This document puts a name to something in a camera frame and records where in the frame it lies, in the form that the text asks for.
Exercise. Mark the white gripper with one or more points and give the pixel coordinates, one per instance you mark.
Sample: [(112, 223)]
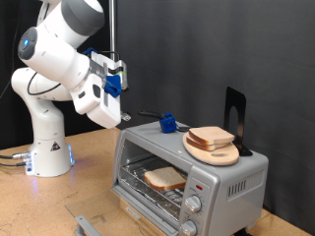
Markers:
[(105, 114)]

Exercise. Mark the metal spatula with blue block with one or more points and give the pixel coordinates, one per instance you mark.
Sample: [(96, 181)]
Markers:
[(168, 124)]

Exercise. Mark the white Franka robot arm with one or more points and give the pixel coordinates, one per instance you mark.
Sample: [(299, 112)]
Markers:
[(49, 55)]

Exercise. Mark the silver oven knob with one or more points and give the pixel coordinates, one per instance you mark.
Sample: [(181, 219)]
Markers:
[(193, 203), (188, 228)]

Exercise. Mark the wooden box under oven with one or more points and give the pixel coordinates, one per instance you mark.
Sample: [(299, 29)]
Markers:
[(144, 226)]

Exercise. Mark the silver toaster oven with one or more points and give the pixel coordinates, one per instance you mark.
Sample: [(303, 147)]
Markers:
[(229, 209)]

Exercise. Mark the aluminium foil sheet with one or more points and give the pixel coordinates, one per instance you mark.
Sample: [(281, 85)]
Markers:
[(147, 200)]

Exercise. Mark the vertical metal pole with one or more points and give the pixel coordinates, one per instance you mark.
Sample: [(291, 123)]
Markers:
[(113, 19)]

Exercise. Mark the wooden cutting board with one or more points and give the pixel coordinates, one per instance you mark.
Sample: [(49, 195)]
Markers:
[(216, 157)]

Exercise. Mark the red indicator light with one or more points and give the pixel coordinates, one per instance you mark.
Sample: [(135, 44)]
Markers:
[(199, 187)]

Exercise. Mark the grey backdrop cloth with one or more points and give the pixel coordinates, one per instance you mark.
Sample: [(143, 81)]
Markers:
[(203, 49)]

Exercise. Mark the black metal bookend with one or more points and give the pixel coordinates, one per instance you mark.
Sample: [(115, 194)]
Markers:
[(241, 108)]

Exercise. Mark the black curtain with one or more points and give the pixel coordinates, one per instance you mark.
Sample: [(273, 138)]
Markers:
[(10, 131)]

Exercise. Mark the small black object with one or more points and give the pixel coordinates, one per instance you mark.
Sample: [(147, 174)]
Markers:
[(242, 232)]

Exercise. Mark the wrist camera on blue mount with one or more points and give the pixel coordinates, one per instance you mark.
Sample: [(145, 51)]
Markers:
[(113, 86)]

